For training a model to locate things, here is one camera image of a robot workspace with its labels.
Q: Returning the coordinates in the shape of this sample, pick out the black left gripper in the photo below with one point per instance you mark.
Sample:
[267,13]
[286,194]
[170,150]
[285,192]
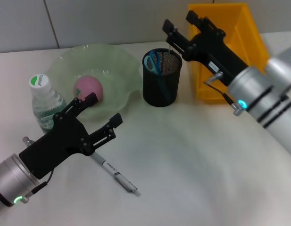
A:
[55,146]

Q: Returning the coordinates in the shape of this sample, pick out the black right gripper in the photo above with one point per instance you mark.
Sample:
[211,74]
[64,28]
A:
[213,49]

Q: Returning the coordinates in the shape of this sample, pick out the pink toy peach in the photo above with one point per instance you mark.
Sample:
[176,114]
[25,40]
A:
[88,87]

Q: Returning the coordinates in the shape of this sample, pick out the clear plastic ruler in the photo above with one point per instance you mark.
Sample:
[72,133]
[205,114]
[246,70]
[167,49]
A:
[169,49]

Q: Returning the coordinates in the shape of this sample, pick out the blue scissors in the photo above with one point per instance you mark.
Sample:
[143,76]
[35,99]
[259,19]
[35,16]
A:
[150,62]

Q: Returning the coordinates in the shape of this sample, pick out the clear green-label water bottle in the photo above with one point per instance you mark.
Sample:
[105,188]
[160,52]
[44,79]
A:
[46,103]

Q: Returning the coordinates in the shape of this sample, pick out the grey transparent pen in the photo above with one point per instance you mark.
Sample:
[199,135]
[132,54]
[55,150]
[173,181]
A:
[121,179]

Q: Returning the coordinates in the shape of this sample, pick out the green wavy glass fruit bowl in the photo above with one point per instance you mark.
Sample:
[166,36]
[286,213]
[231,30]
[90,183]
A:
[117,77]

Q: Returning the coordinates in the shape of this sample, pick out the black mesh pen holder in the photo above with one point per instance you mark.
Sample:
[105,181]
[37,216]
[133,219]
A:
[173,87]

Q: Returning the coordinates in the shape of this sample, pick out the yellow plastic bin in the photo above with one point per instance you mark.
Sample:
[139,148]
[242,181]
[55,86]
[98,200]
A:
[244,28]

